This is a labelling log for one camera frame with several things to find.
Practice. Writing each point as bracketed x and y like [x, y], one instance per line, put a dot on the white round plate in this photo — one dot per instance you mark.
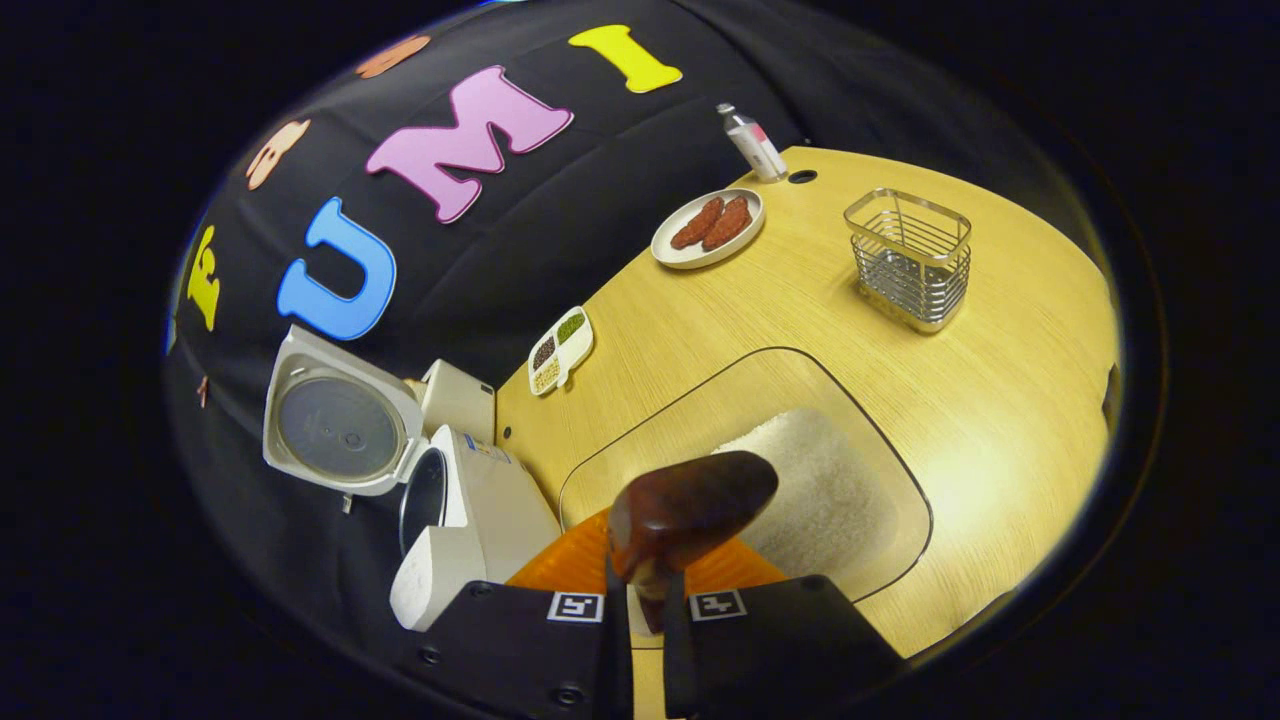
[668, 252]

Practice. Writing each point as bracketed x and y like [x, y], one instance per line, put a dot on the white toaster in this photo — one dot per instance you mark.
[455, 400]

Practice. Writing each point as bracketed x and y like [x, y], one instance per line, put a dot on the brown wooden spoon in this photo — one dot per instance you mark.
[690, 500]

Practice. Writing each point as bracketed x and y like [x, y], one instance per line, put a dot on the black table grommet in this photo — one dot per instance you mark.
[802, 177]

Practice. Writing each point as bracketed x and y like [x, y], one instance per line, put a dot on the black backdrop cloth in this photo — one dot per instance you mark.
[560, 230]

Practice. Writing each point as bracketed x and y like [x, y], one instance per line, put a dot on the white rice heap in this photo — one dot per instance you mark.
[820, 490]

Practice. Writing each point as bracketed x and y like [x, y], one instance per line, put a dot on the red sausage piece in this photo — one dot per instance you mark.
[695, 225]
[728, 224]

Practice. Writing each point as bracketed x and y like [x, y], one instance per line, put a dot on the small clear bottle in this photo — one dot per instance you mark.
[752, 145]

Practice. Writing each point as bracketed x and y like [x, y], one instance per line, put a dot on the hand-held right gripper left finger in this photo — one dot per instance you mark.
[618, 660]

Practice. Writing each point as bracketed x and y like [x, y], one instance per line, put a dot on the clear plastic rice box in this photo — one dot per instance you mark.
[700, 400]

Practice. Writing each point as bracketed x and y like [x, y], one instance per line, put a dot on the white rice cooker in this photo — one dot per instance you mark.
[480, 500]

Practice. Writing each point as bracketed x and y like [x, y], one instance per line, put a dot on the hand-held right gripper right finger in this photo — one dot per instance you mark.
[678, 660]

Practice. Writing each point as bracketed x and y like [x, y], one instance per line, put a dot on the white divided bean tray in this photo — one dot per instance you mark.
[560, 350]

